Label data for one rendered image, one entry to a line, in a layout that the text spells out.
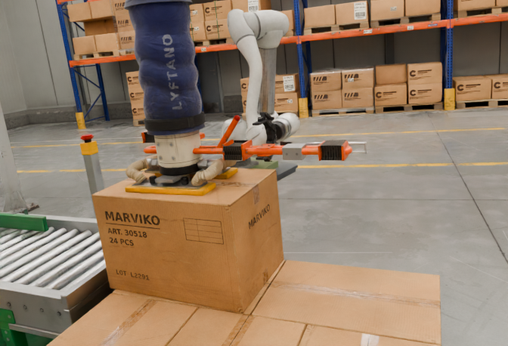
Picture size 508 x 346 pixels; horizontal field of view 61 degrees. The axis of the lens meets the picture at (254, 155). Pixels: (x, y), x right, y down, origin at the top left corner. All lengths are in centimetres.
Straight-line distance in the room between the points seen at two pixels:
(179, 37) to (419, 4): 734
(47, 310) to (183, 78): 103
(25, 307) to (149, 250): 58
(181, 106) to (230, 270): 59
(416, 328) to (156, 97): 113
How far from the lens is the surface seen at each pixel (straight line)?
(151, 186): 163
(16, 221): 282
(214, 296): 159
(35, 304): 195
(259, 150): 148
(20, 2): 1375
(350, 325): 149
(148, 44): 155
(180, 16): 157
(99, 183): 267
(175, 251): 159
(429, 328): 151
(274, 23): 221
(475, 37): 1007
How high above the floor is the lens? 141
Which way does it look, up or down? 14 degrees down
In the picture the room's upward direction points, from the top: 6 degrees counter-clockwise
